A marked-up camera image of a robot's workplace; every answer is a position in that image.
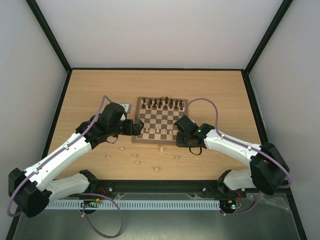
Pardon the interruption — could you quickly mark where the grey slotted cable duct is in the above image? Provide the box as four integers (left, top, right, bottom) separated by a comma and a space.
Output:
46, 199, 221, 211

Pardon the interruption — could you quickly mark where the right circuit board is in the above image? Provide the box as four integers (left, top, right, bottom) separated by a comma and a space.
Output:
219, 198, 244, 211

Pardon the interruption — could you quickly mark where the black aluminium frame rail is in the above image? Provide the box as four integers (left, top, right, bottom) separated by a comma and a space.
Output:
24, 178, 291, 198

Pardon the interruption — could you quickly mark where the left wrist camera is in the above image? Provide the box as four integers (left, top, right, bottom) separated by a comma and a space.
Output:
120, 102, 132, 114

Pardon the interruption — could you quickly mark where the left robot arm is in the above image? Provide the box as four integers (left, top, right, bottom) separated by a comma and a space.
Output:
8, 102, 144, 218

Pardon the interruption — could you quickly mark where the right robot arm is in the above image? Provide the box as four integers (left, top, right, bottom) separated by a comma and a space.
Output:
174, 115, 290, 196

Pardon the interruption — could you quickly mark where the wooden chess board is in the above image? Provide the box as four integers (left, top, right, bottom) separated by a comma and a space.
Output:
132, 96, 189, 146

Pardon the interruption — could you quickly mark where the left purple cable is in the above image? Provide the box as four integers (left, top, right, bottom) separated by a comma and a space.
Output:
6, 94, 125, 238

